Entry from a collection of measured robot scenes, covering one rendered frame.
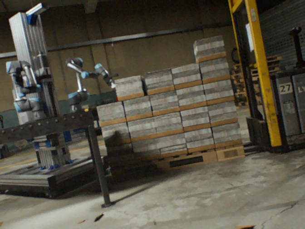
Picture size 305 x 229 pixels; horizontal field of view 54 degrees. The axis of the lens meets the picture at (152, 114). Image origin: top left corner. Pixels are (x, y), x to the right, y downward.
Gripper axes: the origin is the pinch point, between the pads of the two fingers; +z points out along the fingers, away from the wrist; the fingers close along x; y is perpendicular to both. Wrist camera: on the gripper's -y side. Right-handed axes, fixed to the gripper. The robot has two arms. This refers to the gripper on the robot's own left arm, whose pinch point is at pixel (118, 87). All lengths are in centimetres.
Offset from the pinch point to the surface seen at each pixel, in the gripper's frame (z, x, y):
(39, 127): -2, 112, 53
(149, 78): 17.0, 18.1, -33.1
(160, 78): 25, 18, -42
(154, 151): 80, 18, 14
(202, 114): 82, 17, -51
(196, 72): 44, 18, -75
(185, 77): 41, 18, -63
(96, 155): 44, 98, 37
